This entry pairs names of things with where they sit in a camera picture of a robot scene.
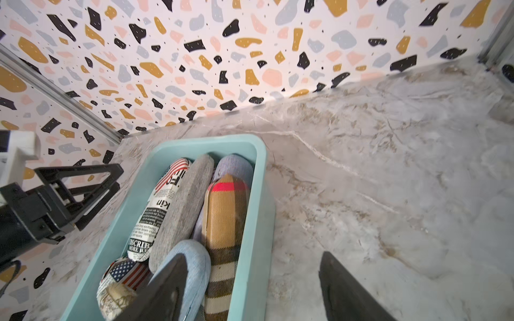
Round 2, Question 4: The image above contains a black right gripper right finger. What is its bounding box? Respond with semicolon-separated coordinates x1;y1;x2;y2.
319;251;396;321

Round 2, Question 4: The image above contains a light blue fabric glasses case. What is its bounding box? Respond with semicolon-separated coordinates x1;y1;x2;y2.
151;239;211;320

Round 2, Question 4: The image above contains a teal plastic storage box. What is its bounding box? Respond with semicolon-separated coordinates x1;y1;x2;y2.
61;134;276;320

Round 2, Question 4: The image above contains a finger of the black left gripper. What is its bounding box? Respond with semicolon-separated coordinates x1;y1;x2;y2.
35;164;124;209
68;183;120;231

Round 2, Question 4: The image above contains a newspaper flag glasses case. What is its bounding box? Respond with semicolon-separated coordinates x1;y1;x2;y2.
127;158;191;262

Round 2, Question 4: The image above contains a world map print glasses case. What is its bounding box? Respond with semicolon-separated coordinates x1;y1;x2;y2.
97;283;137;320

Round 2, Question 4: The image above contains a plaid tartan glasses case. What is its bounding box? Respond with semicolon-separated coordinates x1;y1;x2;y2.
202;174;250;320

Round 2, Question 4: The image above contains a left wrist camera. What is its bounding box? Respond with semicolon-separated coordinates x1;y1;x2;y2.
1;130;41;187

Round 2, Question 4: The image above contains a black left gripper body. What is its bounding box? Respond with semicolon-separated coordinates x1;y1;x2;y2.
1;183;76;267

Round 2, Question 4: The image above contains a dark grey fabric glasses case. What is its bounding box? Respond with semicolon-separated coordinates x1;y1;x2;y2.
149;154;214;274

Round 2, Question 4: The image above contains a long lilac fabric glasses case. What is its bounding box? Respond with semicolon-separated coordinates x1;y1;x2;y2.
191;154;254;242

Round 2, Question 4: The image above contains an aluminium wall frame strip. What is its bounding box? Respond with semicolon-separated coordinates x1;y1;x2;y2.
1;45;123;145

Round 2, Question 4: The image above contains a newspaper print glasses case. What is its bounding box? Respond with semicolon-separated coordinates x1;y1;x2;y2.
96;257;153;298

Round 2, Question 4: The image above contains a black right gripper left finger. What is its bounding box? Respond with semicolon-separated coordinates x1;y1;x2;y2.
116;254;188;321

